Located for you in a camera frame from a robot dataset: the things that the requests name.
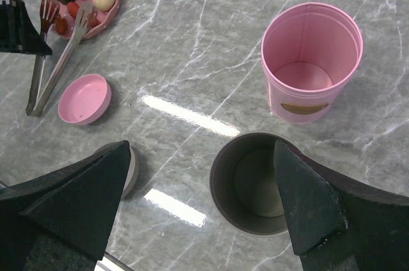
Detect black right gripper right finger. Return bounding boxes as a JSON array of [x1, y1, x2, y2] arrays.
[[274, 141, 408, 270]]

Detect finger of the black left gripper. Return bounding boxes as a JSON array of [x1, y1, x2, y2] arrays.
[[0, 0, 52, 55]]

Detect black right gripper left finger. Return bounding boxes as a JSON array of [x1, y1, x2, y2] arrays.
[[1, 140, 131, 270]]

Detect steel serving tongs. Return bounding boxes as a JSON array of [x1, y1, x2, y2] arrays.
[[26, 0, 98, 118]]

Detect small red sausage toy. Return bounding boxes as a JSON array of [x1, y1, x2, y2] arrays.
[[55, 15, 68, 35]]

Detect grey round lid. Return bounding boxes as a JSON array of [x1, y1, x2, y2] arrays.
[[92, 142, 140, 200]]

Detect pink round lid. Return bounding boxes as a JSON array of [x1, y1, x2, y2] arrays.
[[58, 74, 112, 125]]

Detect grey tall canister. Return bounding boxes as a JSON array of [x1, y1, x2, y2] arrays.
[[209, 132, 288, 236]]

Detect pink tall canister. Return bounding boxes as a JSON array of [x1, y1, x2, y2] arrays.
[[261, 2, 364, 123]]

